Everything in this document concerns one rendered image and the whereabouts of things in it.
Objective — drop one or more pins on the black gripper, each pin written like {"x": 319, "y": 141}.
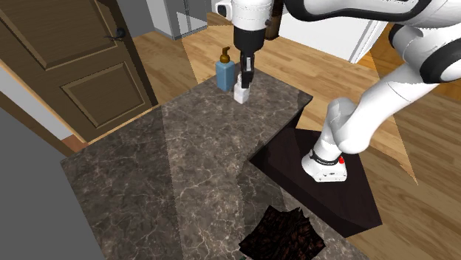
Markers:
{"x": 249, "y": 40}

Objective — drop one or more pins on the small white bottle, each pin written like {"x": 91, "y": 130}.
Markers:
{"x": 241, "y": 95}

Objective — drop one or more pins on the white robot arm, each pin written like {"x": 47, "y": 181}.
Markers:
{"x": 378, "y": 104}

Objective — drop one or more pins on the blue soap dispenser brown pump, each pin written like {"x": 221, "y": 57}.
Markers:
{"x": 224, "y": 75}

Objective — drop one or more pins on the white grey glass-door cabinet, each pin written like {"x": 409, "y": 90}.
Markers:
{"x": 180, "y": 18}

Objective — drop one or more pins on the dark robot stand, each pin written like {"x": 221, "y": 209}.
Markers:
{"x": 345, "y": 205}

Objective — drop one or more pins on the dark brown patterned flat thing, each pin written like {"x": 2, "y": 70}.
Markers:
{"x": 284, "y": 236}

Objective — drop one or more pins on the brown wooden door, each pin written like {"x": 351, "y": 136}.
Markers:
{"x": 72, "y": 61}

